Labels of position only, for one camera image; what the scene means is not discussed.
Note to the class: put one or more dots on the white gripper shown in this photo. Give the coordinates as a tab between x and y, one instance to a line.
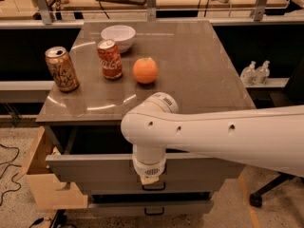
148	169

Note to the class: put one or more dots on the grey top drawer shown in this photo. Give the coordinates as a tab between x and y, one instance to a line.
93	153

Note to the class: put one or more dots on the grey drawer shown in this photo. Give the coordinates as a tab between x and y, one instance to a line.
151	209
93	153
133	187

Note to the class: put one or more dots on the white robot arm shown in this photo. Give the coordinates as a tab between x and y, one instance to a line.
271	138

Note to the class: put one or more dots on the grey bottom drawer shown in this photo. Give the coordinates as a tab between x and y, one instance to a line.
151	209

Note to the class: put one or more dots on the grey middle drawer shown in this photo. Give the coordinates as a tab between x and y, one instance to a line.
133	187

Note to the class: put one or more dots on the grey drawer cabinet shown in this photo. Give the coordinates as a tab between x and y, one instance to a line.
193	68

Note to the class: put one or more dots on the crumpled paper in box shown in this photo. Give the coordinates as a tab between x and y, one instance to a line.
55	151

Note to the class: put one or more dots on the wooden side box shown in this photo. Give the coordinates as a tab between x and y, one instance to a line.
48	192

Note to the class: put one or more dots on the orange fruit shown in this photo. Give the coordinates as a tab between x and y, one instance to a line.
145	71

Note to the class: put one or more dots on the red cola can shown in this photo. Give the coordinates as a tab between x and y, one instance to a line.
110	59

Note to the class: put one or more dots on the clear sanitizer bottle left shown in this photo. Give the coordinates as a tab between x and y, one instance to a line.
247	75

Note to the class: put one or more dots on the white bowl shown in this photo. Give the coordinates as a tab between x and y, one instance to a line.
123	35

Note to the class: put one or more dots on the gold LaCroix can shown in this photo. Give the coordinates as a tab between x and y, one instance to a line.
61	69

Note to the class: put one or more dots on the black office chair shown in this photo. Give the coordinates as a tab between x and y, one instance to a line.
291	94

